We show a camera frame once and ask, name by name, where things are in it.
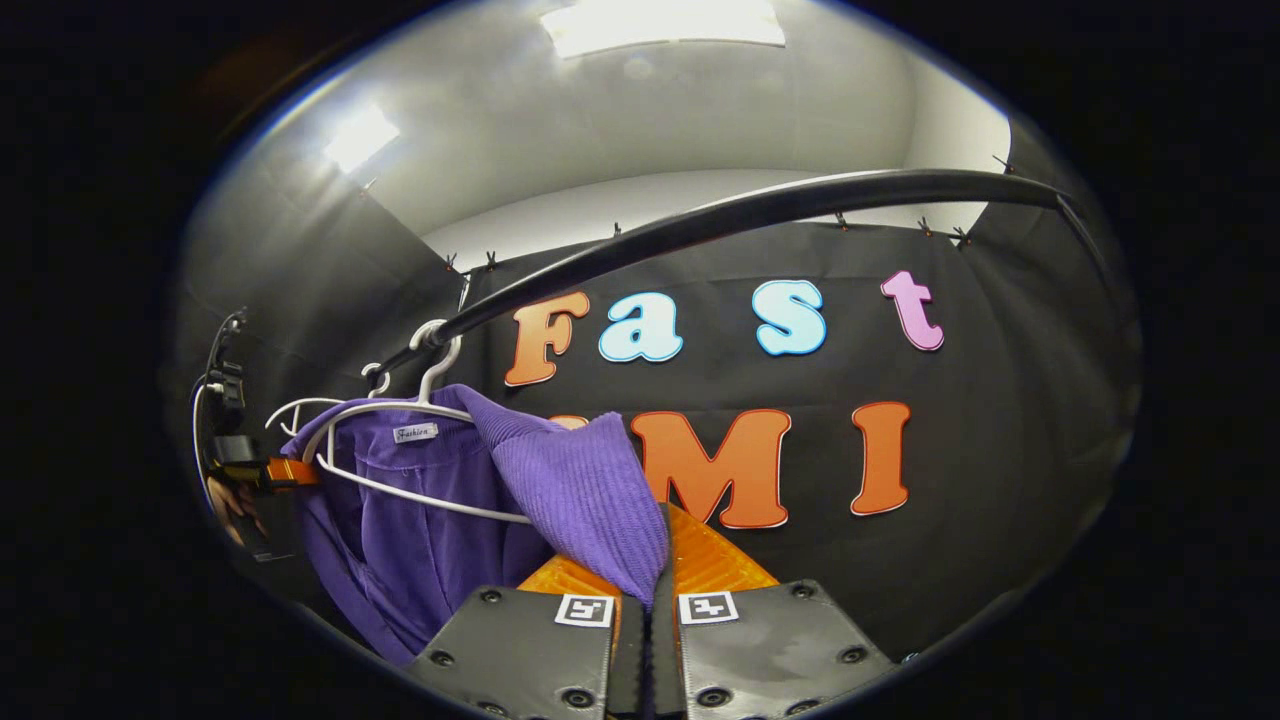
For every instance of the black clothes rack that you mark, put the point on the black clothes rack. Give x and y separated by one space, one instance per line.
760 208

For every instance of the white clothes hanger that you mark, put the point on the white clothes hanger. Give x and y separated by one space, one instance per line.
390 404
310 400

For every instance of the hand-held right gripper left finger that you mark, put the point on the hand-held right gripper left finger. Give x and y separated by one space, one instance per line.
628 660

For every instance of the ceiling light panel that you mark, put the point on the ceiling light panel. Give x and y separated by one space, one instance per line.
660 25
360 138

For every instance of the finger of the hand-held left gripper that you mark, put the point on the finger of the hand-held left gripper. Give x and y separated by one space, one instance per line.
292 474

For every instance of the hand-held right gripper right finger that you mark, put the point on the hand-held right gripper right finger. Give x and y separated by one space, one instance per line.
665 660

